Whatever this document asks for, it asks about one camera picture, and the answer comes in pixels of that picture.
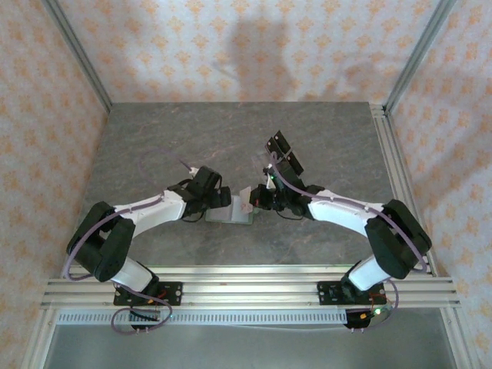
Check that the white pink-print credit card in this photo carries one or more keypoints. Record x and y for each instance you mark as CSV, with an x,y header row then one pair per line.
x,y
244,203

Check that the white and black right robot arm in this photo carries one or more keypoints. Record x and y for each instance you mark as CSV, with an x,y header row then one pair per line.
x,y
338,211

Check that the black controller board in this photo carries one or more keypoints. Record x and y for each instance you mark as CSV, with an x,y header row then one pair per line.
x,y
361,319

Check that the grey metal panel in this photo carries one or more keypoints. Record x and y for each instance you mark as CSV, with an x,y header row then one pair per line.
x,y
250,350

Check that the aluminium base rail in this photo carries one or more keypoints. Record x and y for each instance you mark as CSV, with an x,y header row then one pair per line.
x,y
250,284

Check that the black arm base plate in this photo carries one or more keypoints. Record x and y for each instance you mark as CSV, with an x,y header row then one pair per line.
x,y
326,294
173,294

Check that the aluminium side rail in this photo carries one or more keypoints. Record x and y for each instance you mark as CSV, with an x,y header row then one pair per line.
x,y
399,184

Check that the aluminium frame post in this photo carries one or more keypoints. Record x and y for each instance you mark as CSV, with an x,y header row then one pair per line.
x,y
417,57
80,61

